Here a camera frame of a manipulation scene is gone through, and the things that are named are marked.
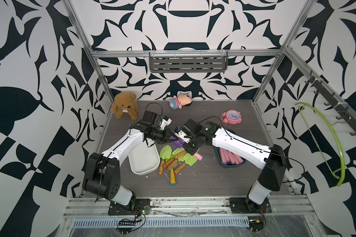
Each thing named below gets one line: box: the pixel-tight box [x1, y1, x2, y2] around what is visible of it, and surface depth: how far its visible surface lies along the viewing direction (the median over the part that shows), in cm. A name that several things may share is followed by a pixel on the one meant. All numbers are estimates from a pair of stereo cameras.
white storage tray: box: [128, 138, 161, 176], surface depth 91 cm
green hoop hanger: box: [294, 102, 351, 187], surface depth 61 cm
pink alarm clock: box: [221, 109, 242, 125], surface depth 110 cm
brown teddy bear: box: [110, 91, 139, 120], surface depth 99 cm
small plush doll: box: [169, 93, 193, 110], surface depth 113 cm
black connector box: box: [249, 219, 265, 232], surface depth 73 cm
